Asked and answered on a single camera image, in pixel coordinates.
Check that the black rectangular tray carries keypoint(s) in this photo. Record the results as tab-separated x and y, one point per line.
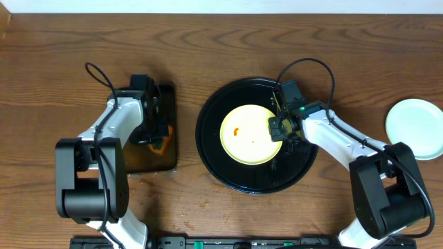
139	158

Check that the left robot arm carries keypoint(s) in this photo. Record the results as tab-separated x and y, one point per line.
91	174

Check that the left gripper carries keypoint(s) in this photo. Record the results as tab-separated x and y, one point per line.
156	131

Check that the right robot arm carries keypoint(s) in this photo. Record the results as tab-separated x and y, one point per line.
389	195

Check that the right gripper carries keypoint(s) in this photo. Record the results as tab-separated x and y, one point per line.
275	135

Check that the yellow plate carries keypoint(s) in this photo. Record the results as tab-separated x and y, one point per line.
245	136

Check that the orange green sponge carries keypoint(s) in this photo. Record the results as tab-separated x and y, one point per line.
160	143

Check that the light blue plate top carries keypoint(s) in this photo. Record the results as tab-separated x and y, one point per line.
418	124

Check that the round black tray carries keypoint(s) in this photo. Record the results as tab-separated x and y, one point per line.
291	163

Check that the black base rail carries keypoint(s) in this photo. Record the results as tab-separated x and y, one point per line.
183	243

